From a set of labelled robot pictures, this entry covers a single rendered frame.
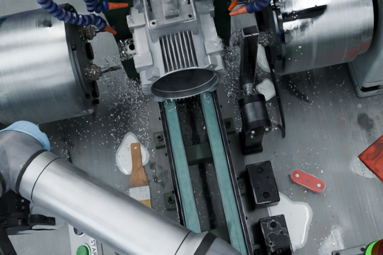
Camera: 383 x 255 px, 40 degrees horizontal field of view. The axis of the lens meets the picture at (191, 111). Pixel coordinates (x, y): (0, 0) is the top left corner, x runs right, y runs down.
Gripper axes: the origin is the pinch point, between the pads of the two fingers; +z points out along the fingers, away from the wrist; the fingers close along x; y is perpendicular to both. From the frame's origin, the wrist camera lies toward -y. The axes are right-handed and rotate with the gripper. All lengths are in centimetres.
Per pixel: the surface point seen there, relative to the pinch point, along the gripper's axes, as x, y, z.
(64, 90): -3.3, 27.4, 2.3
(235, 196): -20.2, 2.6, 33.9
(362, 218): -39, -6, 59
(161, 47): -20.2, 33.9, 15.0
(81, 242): 0.4, -2.8, 5.9
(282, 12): -46, 33, 22
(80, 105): -2.5, 25.3, 7.3
